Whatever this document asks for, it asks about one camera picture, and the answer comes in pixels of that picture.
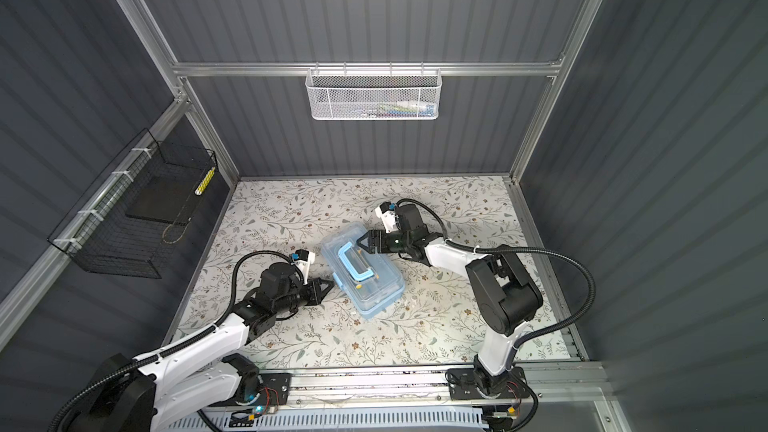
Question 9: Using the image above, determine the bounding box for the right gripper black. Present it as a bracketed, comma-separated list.
[358, 231, 413, 256]

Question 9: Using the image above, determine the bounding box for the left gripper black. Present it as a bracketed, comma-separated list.
[274, 276, 334, 318]

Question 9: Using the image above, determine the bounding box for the light blue plastic tool box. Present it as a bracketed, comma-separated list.
[320, 223, 406, 320]

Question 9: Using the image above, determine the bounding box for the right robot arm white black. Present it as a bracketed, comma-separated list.
[356, 198, 597, 397]

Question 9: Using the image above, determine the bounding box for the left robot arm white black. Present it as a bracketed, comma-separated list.
[48, 249, 335, 431]

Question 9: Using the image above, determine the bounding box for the floral table mat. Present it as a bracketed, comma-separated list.
[158, 175, 580, 373]

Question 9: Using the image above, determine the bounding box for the yellow marker in black basket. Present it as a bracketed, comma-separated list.
[194, 166, 216, 196]

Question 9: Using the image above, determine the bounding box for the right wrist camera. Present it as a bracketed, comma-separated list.
[375, 201, 399, 233]

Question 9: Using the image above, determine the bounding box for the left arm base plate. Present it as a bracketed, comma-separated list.
[225, 373, 292, 407]

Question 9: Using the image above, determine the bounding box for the white wire mesh basket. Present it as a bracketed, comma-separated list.
[305, 70, 443, 121]

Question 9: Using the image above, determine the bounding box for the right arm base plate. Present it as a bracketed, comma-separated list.
[445, 367, 531, 401]

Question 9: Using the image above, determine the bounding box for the white slotted cable duct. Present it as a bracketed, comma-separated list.
[167, 406, 490, 431]

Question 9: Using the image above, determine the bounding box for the black wire mesh basket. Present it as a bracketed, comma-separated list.
[48, 133, 218, 279]

